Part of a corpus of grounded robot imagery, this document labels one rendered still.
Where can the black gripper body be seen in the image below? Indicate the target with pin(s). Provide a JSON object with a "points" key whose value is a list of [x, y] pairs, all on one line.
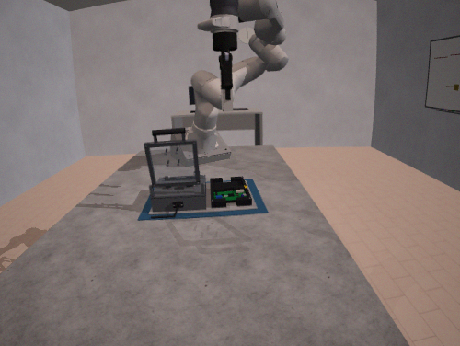
{"points": [[224, 42]]}

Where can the green circuit board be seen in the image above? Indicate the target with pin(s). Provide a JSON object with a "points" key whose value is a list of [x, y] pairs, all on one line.
{"points": [[229, 195]]}

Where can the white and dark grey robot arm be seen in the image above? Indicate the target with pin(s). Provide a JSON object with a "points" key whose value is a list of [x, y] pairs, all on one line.
{"points": [[206, 86]]}

